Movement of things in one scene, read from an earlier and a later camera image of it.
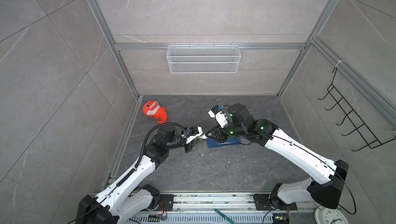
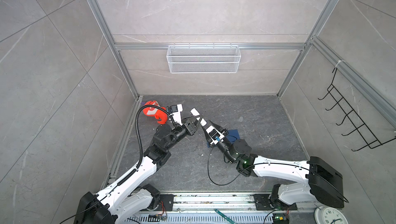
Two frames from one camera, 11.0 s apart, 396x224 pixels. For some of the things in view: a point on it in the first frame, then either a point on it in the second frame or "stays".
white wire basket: x=201 y=59 stays
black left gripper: x=189 y=145 → x=189 y=127
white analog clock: x=325 y=215 stays
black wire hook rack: x=370 y=139 stays
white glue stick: x=203 y=136 → x=195 y=112
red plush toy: x=151 y=108 stays
